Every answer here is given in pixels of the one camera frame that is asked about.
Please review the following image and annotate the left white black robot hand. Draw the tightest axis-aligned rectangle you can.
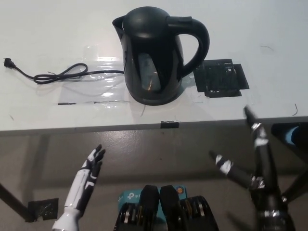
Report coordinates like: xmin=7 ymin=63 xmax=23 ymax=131
xmin=64 ymin=144 xmax=107 ymax=213

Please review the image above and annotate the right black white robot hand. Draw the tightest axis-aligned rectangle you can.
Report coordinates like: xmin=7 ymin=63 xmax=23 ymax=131
xmin=208 ymin=105 xmax=288 ymax=215

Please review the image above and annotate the black electric kettle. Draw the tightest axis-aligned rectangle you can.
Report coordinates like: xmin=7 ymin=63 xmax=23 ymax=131
xmin=112 ymin=6 xmax=209 ymax=104

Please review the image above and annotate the round black kettle base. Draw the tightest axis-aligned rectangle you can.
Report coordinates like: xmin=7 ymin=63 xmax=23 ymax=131
xmin=131 ymin=94 xmax=181 ymax=106

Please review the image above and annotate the black table leg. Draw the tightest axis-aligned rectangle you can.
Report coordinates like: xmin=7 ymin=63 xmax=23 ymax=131
xmin=0 ymin=182 xmax=32 ymax=221
xmin=281 ymin=166 xmax=308 ymax=203

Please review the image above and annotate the black and blue object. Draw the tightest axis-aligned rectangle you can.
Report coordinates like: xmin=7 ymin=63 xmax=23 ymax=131
xmin=270 ymin=122 xmax=308 ymax=148

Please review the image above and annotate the teal router box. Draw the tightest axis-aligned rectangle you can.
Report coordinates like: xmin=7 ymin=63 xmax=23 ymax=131
xmin=117 ymin=184 xmax=189 ymax=224

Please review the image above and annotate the clear plastic tape sheet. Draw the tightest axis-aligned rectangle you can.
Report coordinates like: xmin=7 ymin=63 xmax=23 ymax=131
xmin=57 ymin=44 xmax=132 ymax=105

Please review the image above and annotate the black tape square patch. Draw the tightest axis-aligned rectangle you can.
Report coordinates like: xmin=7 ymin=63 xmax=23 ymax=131
xmin=193 ymin=57 xmax=250 ymax=98

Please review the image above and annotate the small black tape strip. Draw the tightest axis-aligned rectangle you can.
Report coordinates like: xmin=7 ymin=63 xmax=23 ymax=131
xmin=160 ymin=120 xmax=180 ymax=129

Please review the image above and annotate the black power cord with plug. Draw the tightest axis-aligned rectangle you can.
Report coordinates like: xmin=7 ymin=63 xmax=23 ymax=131
xmin=2 ymin=57 xmax=126 ymax=85

